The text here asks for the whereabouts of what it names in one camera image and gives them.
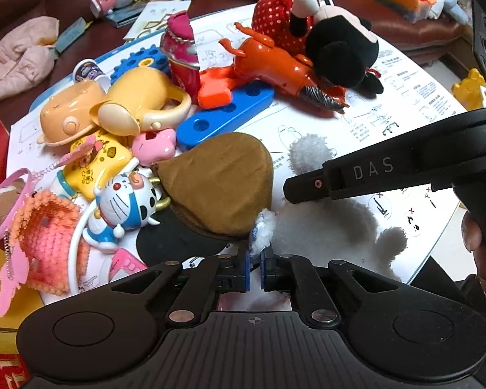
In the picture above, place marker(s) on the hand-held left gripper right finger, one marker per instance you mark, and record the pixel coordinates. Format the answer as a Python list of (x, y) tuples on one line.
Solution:
[(264, 271)]

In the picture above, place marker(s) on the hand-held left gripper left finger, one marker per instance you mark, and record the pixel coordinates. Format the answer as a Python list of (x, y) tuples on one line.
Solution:
[(246, 269)]

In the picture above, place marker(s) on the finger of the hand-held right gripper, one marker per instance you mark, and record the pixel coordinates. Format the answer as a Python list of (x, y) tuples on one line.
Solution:
[(307, 186)]

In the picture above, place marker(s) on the white plush toy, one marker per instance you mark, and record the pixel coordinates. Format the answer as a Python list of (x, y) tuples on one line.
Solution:
[(328, 231)]

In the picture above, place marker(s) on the blue robot cat figure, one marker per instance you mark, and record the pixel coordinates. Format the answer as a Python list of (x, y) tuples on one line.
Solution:
[(121, 206)]

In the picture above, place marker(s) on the red gift box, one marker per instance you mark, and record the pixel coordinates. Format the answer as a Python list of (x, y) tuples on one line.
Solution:
[(0, 356)]

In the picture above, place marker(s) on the yellow block toy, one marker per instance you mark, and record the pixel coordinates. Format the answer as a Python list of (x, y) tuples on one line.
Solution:
[(469, 89)]

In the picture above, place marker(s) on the black round pad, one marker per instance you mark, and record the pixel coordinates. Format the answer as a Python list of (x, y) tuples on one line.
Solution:
[(166, 243)]

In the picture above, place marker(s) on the brown plush pouch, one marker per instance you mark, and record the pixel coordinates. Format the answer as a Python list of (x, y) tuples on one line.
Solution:
[(222, 178)]

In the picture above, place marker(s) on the white instruction sheet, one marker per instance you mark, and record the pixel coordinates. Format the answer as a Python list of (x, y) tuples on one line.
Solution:
[(409, 73)]

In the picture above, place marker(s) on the blue plastic bar with holes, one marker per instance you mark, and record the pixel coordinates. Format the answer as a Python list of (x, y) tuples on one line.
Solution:
[(226, 109)]

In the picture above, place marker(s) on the pink toy phone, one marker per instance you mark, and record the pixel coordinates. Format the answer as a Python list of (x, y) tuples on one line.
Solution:
[(125, 265)]

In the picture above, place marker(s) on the orange toy drill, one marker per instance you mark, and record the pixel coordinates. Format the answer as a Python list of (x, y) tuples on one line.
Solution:
[(275, 69)]

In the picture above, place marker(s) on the mouse plush in polka-dot dress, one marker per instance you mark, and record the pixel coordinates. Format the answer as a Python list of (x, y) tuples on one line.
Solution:
[(336, 48)]

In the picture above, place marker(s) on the pink pig toy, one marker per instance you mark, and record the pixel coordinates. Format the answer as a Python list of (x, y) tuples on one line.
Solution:
[(154, 148)]

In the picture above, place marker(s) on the white headband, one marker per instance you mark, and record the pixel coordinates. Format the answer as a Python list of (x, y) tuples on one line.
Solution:
[(73, 251)]

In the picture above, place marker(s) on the yellow printed toy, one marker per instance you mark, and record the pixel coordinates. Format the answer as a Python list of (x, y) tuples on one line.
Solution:
[(101, 162)]

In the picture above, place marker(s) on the magenta toy shoe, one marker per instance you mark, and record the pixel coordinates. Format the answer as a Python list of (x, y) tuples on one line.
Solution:
[(182, 56)]

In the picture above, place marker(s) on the orange pink beaded basket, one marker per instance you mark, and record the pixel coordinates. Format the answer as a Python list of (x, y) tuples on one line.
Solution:
[(44, 235)]

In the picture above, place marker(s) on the blue plastic gear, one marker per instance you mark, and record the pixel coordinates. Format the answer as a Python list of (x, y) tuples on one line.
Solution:
[(137, 63)]

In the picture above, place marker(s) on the pink beaded wing piece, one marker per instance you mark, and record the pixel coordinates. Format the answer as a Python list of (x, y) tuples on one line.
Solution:
[(12, 283)]

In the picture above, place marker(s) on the peach plastic toy bowl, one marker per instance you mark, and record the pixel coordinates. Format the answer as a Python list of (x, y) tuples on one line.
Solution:
[(64, 113)]

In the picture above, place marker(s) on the small purple white cup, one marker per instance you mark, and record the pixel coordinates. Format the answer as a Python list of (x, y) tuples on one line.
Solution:
[(87, 72)]

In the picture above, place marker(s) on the pink hoop with bear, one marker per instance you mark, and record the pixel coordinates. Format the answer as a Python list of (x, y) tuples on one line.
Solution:
[(2, 208)]

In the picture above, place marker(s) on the teal card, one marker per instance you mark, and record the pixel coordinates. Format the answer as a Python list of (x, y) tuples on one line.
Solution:
[(71, 34)]

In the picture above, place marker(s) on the pink padded cloth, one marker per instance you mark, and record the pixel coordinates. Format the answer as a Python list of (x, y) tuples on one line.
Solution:
[(16, 60)]

